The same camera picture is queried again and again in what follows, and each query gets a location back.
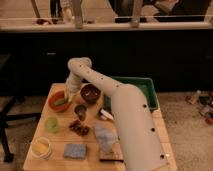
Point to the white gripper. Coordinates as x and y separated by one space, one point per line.
72 86

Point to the green pepper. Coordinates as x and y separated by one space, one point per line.
60 102

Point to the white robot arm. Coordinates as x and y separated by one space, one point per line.
139 140

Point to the dark maroon bowl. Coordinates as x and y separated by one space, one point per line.
90 93

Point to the orange red bowl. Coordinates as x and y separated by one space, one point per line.
56 96

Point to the white bowl yellow contents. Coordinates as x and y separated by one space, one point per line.
41 148

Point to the small metal cup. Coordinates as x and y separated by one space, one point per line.
80 111

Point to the small green cup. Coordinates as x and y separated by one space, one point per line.
51 125

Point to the bunch of red grapes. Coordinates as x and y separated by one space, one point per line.
78 128

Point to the wooden table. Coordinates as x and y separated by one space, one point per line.
58 141

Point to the blue grey cloth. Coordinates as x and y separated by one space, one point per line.
104 137

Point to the black office chair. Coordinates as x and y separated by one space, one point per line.
10 82

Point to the blue sponge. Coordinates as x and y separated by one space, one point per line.
76 151

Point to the green plastic tray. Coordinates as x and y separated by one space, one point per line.
145 85

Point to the brown wooden block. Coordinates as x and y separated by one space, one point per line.
111 156

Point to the white black handled utensil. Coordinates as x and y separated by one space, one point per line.
104 114

